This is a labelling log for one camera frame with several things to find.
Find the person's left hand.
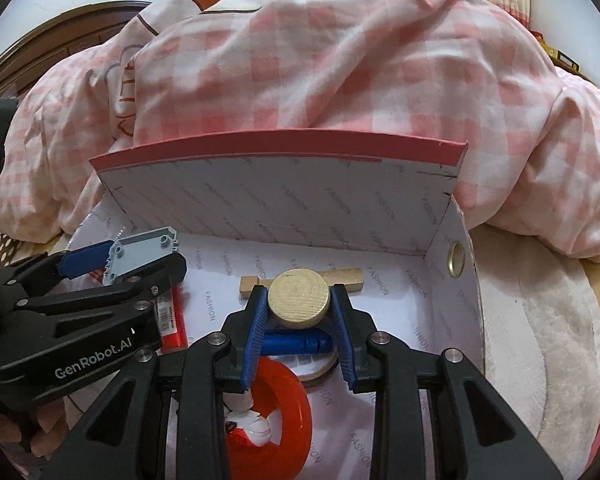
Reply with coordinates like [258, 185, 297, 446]
[0, 400, 73, 461]

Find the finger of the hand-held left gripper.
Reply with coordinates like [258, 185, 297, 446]
[15, 252, 188, 331]
[0, 241, 116, 311]

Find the wooden stick block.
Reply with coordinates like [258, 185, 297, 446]
[238, 266, 365, 301]

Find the grey plastic plate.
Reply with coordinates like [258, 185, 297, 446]
[102, 226, 180, 286]

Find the blue toy part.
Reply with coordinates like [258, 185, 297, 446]
[262, 329, 337, 358]

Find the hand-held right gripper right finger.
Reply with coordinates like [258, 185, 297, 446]
[330, 284, 563, 480]

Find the dark wooden bed headboard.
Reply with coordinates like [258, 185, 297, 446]
[0, 5, 151, 101]

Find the brown dotted bed sheet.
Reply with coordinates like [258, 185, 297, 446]
[0, 232, 23, 273]

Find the tape roll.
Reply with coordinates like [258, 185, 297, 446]
[300, 347, 341, 388]

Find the red plastic ring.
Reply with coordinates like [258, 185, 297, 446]
[222, 357, 312, 480]

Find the black white robot toy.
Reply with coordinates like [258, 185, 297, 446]
[223, 390, 276, 448]

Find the red tube with label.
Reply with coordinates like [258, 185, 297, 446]
[156, 285, 189, 353]

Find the pink checked quilt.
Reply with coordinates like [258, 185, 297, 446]
[0, 0, 600, 263]

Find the red cardboard box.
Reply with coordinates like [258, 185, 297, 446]
[62, 129, 486, 480]

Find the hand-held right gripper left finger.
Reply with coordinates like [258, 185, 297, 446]
[40, 285, 271, 480]

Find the round wooden lid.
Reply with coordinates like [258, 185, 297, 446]
[266, 269, 332, 330]

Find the yellow box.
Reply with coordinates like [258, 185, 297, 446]
[535, 30, 581, 71]

